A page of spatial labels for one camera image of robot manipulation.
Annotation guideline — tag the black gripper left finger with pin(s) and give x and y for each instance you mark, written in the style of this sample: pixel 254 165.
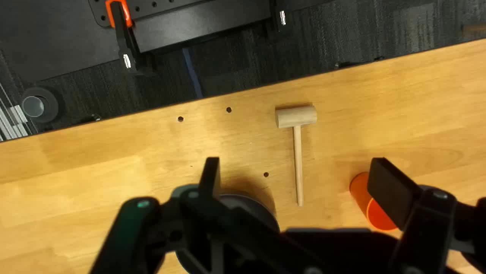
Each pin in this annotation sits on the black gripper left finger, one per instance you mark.
pixel 153 238

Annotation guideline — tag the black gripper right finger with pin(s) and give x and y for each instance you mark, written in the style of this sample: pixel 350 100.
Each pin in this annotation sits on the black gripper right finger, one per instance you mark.
pixel 431 223

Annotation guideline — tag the orange plastic cup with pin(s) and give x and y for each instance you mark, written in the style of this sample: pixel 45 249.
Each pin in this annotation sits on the orange plastic cup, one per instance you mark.
pixel 361 196

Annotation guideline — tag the small wooden mallet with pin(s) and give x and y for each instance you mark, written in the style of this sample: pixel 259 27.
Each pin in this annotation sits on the small wooden mallet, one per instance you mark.
pixel 297 118

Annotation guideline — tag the round grey caster foot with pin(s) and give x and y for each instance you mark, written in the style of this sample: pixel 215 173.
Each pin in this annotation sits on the round grey caster foot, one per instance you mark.
pixel 37 106

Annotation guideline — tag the orange and black clamp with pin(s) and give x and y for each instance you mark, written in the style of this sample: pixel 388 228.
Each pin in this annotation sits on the orange and black clamp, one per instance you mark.
pixel 122 28

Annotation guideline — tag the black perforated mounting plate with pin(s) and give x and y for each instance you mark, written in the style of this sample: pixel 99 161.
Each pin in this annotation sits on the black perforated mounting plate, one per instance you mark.
pixel 198 18

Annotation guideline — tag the black clamp with silver tip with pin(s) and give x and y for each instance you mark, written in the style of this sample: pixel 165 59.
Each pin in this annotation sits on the black clamp with silver tip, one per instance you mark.
pixel 280 14

